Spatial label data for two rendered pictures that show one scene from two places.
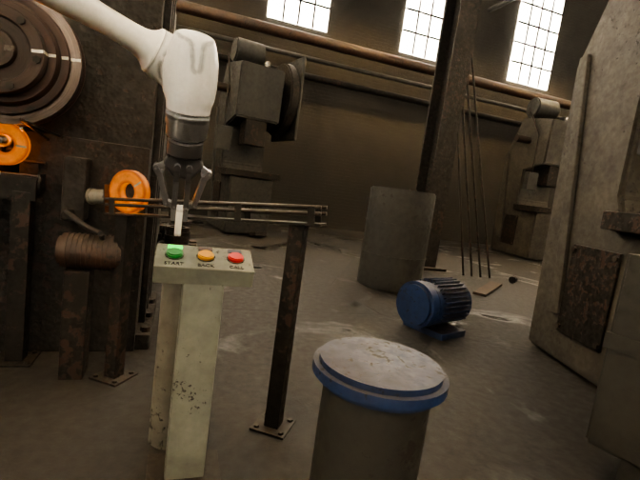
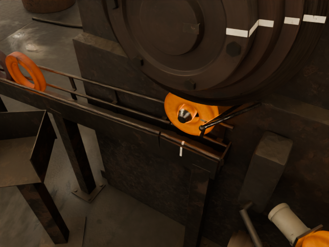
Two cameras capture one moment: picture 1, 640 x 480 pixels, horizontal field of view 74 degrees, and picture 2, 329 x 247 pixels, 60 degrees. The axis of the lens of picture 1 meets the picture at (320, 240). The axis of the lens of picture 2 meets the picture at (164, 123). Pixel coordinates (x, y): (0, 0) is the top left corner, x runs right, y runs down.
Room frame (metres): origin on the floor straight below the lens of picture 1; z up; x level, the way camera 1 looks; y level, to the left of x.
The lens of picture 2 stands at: (1.10, 0.77, 1.34)
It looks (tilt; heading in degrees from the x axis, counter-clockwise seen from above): 45 degrees down; 50
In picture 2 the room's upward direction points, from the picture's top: straight up
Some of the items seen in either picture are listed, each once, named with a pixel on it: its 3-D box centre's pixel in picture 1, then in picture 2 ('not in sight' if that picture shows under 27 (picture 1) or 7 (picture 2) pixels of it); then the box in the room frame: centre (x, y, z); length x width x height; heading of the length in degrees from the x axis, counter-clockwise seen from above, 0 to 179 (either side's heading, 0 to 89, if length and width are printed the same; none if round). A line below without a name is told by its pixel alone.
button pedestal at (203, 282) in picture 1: (194, 365); not in sight; (1.06, 0.28, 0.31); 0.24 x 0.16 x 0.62; 109
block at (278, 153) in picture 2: (76, 189); (263, 173); (1.62, 0.95, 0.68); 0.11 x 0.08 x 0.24; 19
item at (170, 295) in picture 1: (177, 357); not in sight; (1.19, 0.37, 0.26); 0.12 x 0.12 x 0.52
